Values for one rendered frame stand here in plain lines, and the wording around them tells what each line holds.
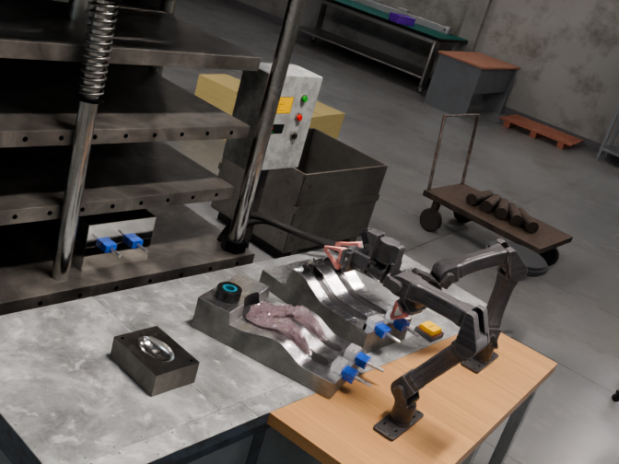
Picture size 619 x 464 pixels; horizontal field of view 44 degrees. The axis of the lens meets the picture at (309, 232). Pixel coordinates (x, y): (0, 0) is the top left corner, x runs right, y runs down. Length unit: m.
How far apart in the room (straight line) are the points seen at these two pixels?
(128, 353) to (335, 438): 0.61
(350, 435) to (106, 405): 0.67
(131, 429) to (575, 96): 10.56
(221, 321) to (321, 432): 0.48
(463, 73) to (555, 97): 1.75
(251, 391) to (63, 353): 0.53
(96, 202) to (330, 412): 1.02
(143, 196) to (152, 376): 0.80
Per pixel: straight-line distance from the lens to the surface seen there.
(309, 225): 4.89
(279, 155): 3.18
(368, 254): 2.21
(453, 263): 2.55
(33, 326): 2.36
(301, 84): 3.12
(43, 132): 2.40
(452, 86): 11.06
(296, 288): 2.71
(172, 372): 2.14
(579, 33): 12.06
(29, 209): 2.49
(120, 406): 2.10
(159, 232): 3.08
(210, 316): 2.42
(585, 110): 12.02
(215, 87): 7.06
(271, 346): 2.35
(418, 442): 2.31
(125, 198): 2.67
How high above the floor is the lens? 2.08
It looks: 22 degrees down
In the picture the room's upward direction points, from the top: 17 degrees clockwise
